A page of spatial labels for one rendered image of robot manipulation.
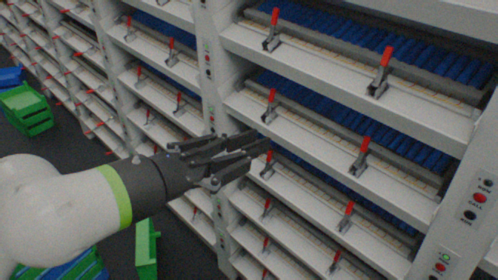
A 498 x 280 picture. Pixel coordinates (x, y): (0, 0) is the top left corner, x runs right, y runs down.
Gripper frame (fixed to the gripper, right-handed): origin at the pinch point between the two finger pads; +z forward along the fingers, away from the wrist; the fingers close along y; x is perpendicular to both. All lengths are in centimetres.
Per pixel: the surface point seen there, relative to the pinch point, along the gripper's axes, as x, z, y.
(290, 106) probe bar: -3.2, 26.4, -11.2
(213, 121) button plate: -17.7, 22.2, -34.8
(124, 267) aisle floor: -107, 10, -70
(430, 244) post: -13.2, 22.0, 31.2
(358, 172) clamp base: -7.0, 21.6, 12.9
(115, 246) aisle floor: -107, 12, -83
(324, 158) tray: -8.5, 22.0, 4.2
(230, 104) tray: -8.8, 21.5, -27.9
